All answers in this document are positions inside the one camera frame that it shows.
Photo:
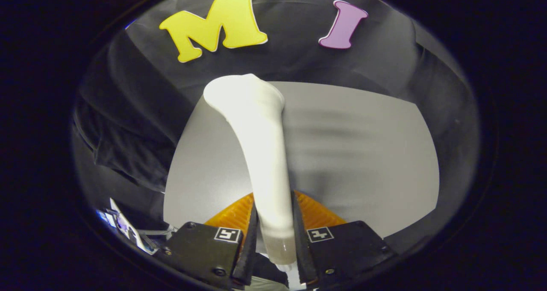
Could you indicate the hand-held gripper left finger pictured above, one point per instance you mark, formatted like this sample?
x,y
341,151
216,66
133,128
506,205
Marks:
x,y
252,239

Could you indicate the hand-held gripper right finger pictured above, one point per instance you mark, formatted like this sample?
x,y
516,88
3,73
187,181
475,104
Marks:
x,y
299,248

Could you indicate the white garment steamer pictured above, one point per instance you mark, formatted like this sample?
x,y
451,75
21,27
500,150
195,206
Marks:
x,y
265,154

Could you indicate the black suit jacket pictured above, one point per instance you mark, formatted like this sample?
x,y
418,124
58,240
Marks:
x,y
128,154

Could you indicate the grey cabinet with dark top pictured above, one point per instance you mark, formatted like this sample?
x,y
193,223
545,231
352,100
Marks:
x,y
363,163

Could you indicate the blue white panel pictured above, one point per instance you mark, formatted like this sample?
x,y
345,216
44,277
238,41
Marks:
x,y
124,227

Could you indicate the black backdrop cloth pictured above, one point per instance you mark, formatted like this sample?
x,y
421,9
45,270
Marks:
x,y
299,60

